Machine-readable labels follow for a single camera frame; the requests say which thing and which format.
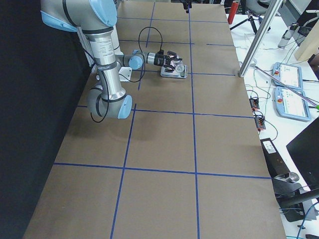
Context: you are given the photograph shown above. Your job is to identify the upper orange connector box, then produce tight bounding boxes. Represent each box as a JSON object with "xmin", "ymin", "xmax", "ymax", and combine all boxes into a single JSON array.
[{"xmin": 249, "ymin": 98, "xmax": 260, "ymax": 111}]

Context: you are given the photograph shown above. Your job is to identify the black clamp stand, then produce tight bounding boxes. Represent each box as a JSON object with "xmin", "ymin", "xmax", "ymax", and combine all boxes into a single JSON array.
[{"xmin": 272, "ymin": 172, "xmax": 319, "ymax": 222}]

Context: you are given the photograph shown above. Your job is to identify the teach pendant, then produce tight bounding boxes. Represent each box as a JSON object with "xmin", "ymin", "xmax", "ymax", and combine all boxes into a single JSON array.
[
  {"xmin": 272, "ymin": 62, "xmax": 303, "ymax": 90},
  {"xmin": 274, "ymin": 87, "xmax": 312, "ymax": 122}
]

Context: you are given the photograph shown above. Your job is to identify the orange connector box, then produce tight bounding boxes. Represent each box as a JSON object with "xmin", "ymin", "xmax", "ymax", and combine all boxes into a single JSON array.
[
  {"xmin": 255, "ymin": 116, "xmax": 266, "ymax": 132},
  {"xmin": 249, "ymin": 98, "xmax": 260, "ymax": 111}
]

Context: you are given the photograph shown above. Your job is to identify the silver digital kitchen scale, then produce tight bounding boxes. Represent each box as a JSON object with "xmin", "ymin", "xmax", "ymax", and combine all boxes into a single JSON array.
[{"xmin": 160, "ymin": 65, "xmax": 188, "ymax": 79}]

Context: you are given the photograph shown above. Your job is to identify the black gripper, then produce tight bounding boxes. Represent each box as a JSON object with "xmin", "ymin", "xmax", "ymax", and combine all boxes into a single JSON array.
[
  {"xmin": 154, "ymin": 51, "xmax": 182, "ymax": 73},
  {"xmin": 181, "ymin": 0, "xmax": 192, "ymax": 9}
]

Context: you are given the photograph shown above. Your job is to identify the black monitor corner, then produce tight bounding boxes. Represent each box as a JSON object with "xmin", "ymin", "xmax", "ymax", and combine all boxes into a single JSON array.
[{"xmin": 286, "ymin": 119, "xmax": 319, "ymax": 189}]

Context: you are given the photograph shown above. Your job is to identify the lower orange connector box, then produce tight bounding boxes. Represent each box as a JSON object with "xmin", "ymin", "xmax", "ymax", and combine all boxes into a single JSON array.
[{"xmin": 255, "ymin": 116, "xmax": 266, "ymax": 132}]

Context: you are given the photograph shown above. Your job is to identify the upper teach pendant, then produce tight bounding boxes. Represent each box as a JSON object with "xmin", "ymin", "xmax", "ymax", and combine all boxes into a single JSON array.
[{"xmin": 272, "ymin": 62, "xmax": 303, "ymax": 90}]

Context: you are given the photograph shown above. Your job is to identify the lower teach pendant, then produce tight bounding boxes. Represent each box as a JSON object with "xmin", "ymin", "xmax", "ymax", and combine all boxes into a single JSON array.
[{"xmin": 274, "ymin": 87, "xmax": 312, "ymax": 122}]

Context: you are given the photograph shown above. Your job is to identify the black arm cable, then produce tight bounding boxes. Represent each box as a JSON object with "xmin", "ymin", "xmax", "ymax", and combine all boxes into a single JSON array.
[{"xmin": 90, "ymin": 25, "xmax": 164, "ymax": 123}]

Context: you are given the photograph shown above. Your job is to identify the black camera tripod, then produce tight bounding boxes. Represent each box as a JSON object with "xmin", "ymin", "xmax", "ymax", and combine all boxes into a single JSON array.
[{"xmin": 230, "ymin": 11, "xmax": 263, "ymax": 34}]

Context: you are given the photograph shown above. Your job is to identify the aluminium frame post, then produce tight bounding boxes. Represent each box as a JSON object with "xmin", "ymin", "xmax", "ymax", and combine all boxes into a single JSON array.
[{"xmin": 238, "ymin": 0, "xmax": 284, "ymax": 78}]

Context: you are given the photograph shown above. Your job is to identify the black box with label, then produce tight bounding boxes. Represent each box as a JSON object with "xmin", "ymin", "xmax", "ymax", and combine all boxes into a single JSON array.
[{"xmin": 260, "ymin": 138, "xmax": 289, "ymax": 178}]

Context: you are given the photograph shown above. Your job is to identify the red cylinder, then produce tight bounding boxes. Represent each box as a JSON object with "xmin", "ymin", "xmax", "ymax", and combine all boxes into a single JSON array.
[{"xmin": 227, "ymin": 0, "xmax": 239, "ymax": 24}]

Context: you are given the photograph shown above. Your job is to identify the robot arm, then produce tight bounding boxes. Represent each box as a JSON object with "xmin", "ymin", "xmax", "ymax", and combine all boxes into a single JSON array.
[{"xmin": 41, "ymin": 0, "xmax": 187, "ymax": 119}]

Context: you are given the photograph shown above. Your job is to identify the clear glass sauce bottle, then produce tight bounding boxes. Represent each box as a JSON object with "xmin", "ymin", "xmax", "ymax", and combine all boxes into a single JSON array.
[{"xmin": 171, "ymin": 58, "xmax": 185, "ymax": 73}]

